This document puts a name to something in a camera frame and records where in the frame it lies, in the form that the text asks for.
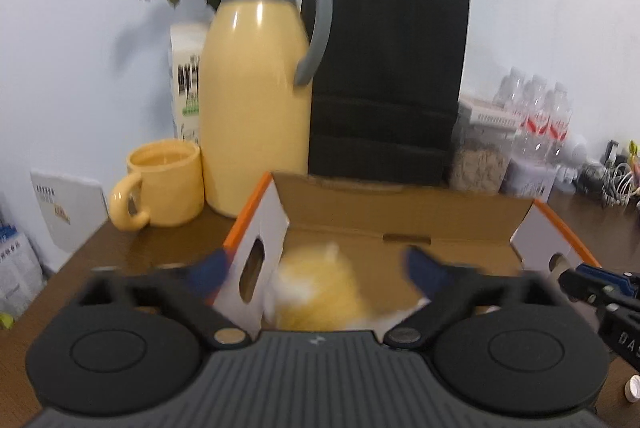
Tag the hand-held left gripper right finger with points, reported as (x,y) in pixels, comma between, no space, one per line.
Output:
(425,273)

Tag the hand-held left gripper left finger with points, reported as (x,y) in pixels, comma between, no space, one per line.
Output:
(210,275)

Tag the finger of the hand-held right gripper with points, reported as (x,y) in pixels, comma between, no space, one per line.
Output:
(575,283)

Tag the white bottle cap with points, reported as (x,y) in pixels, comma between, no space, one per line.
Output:
(634,387)

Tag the orange cardboard box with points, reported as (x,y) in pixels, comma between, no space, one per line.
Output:
(400,213)

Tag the yellow plush toy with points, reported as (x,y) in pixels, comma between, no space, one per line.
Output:
(320,288)

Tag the yellow mug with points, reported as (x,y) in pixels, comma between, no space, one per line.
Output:
(170,188)

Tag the pale purple storage box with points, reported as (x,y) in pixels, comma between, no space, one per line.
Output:
(530,180)

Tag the clear food container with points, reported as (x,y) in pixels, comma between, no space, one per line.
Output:
(475,168)

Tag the black charger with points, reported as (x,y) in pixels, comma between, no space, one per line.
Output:
(612,152)

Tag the yellow green packet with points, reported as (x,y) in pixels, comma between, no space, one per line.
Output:
(634,156)

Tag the yellow thermos jug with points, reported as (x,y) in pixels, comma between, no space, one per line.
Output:
(250,108)

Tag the blue white bag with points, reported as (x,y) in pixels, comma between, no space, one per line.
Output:
(17,268)

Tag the black paper bag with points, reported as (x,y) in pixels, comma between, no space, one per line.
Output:
(390,83)

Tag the white milk carton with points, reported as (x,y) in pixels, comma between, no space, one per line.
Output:
(185,73)

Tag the white wall panel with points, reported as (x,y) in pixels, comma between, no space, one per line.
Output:
(70,208)

